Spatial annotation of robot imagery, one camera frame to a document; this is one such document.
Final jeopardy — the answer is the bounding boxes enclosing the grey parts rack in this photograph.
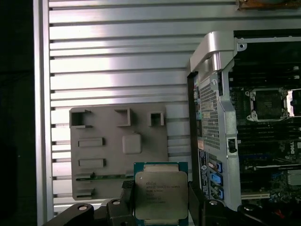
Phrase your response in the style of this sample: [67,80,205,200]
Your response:
[69,105,169,201]

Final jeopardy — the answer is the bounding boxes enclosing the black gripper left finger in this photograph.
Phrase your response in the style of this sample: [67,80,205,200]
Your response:
[47,180,136,226]

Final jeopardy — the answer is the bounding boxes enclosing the green RAM stick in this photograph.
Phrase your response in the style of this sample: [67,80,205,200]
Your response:
[75,173,135,182]

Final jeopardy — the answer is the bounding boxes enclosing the CPU socket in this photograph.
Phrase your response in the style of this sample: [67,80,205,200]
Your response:
[246,87,289,122]

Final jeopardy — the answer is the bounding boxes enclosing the black RAM slot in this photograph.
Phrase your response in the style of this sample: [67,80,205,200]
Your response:
[237,129,301,134]
[237,124,301,129]
[237,133,301,139]

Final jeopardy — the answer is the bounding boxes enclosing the black PC case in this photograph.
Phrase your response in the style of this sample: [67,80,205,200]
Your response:
[187,30,301,212]

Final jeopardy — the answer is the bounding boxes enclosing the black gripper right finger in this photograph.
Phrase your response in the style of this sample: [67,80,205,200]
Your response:
[187,181,290,226]

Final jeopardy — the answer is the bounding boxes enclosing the black graphics card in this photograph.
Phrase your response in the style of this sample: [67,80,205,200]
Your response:
[238,141,291,169]

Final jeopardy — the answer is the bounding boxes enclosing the silver CPU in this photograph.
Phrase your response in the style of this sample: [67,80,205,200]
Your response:
[133,161,189,221]

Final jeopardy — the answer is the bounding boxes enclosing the brown square base plate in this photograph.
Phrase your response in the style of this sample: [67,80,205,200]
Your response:
[236,0,301,10]

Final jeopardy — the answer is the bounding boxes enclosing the silver case handle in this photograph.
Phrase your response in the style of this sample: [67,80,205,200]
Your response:
[190,32,236,73]

